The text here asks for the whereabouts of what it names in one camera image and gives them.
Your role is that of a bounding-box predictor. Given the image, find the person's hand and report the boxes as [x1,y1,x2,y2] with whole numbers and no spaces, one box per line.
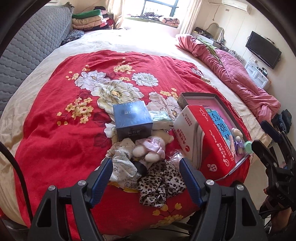
[263,187,293,233]

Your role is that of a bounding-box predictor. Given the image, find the black cable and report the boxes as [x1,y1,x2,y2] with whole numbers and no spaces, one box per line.
[0,141,34,223]

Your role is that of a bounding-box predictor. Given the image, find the white floral scrunchie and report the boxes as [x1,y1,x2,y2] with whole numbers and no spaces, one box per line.
[106,138,141,193]

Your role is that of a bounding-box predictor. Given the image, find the cream curtain right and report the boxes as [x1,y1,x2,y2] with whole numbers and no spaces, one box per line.
[179,0,202,34]

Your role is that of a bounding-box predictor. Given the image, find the grey tray with pink book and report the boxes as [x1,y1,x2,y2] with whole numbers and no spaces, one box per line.
[178,92,251,185]

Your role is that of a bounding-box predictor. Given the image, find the pink quilted comforter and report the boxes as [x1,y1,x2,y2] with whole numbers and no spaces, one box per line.
[176,34,281,123]

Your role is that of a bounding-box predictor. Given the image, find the heart shaped mirror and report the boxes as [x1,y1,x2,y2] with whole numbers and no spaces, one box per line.
[206,23,225,42]

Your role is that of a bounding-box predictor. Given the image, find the red floral blanket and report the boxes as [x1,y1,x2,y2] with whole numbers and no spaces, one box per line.
[16,50,251,237]

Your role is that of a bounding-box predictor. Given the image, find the grey quilted headboard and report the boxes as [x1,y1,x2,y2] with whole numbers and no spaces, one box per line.
[1,2,74,113]

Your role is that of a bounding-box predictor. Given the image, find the beige bed sheet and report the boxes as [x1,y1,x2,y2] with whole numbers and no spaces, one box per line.
[1,30,271,226]

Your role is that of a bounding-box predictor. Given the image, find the dark clothes pile on chair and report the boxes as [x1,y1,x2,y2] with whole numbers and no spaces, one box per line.
[271,109,292,135]

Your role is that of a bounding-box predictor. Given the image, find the stack of folded blankets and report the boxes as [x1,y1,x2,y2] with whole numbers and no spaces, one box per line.
[72,6,115,32]

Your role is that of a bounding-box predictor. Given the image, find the wall mounted television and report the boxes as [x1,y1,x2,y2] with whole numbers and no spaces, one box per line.
[245,31,281,69]

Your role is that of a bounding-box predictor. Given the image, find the small bear purple ribbon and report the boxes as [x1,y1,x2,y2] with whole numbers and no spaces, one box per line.
[231,128,244,155]

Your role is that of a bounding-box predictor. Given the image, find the dark blue square box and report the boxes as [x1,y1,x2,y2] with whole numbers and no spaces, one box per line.
[113,101,153,142]

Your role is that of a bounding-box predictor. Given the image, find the small green tissue pack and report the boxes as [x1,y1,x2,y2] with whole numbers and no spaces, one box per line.
[149,110,174,131]

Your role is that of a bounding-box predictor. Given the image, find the white drawer cabinet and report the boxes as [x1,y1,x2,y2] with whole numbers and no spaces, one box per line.
[245,61,271,91]

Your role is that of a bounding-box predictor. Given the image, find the green sponge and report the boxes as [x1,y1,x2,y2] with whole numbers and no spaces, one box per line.
[244,141,253,155]

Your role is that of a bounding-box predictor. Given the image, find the pink item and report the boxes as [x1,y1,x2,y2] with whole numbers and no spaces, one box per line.
[168,150,185,170]

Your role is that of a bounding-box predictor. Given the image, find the leopard print scrunchie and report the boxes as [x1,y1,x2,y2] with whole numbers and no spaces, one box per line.
[137,160,186,208]

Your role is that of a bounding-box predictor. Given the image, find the plush bear pink bow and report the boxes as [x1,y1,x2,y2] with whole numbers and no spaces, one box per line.
[132,130,174,163]

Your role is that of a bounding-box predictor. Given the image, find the white air conditioner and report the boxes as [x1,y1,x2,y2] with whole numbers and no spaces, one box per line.
[221,0,251,14]

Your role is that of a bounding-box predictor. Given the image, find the folded blanket on windowsill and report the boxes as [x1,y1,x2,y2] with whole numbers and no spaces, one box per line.
[159,17,180,28]

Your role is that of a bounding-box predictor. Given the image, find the window with dark frame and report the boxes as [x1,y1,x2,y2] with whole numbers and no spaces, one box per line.
[141,0,179,16]

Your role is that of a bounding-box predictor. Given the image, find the red tissue pack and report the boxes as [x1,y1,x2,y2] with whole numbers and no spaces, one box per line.
[173,105,235,181]

